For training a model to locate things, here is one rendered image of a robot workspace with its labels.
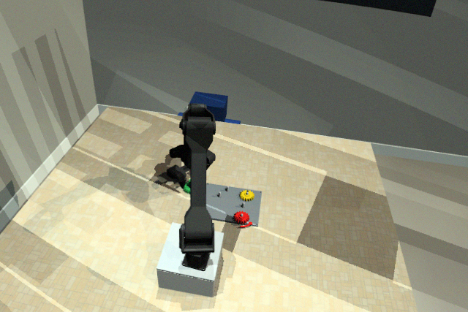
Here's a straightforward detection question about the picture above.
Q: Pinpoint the red gear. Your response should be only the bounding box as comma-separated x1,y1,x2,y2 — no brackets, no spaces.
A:
234,211,249,224

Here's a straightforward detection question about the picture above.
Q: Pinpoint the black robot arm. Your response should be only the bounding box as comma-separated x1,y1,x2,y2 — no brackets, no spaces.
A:
169,103,216,271

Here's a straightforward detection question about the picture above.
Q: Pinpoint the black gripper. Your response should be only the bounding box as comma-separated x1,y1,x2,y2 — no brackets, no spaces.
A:
167,149,216,189

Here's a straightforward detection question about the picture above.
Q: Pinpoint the yellow gear with black stripe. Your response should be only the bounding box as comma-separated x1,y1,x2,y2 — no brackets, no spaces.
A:
240,190,254,202

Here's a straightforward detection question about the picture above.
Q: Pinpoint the green gear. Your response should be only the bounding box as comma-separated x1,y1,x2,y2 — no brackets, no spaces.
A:
183,179,190,194

